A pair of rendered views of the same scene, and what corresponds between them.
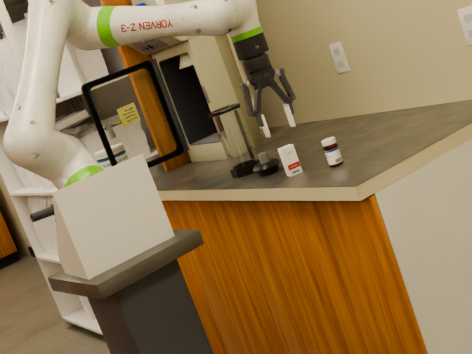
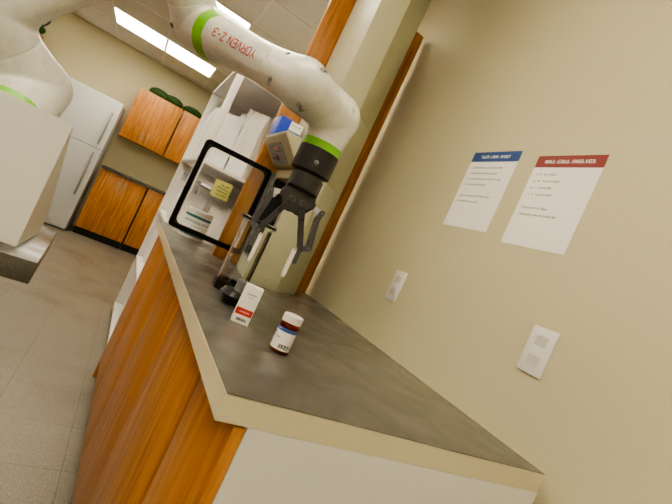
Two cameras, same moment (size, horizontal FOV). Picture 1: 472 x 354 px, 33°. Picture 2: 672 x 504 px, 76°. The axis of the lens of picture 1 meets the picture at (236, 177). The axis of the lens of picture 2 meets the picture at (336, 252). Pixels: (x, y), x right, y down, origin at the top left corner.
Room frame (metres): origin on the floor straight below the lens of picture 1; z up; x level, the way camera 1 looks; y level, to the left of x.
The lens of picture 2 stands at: (1.32, -0.35, 1.16)
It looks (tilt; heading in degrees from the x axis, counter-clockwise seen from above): 1 degrees up; 3
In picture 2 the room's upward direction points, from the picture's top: 25 degrees clockwise
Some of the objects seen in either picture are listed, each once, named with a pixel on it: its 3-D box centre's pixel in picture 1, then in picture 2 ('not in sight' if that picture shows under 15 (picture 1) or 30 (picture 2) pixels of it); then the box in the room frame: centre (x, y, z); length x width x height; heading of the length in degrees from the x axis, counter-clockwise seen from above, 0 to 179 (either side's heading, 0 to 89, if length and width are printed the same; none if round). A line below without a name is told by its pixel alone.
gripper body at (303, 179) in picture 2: (260, 71); (300, 194); (2.28, -0.17, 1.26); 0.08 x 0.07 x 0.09; 105
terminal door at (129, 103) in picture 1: (133, 119); (221, 196); (3.14, 0.30, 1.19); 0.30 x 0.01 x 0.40; 112
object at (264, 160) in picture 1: (265, 163); (238, 292); (2.43, -0.10, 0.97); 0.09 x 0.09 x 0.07
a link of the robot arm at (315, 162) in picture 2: (251, 47); (313, 164); (2.28, -0.17, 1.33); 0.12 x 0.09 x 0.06; 15
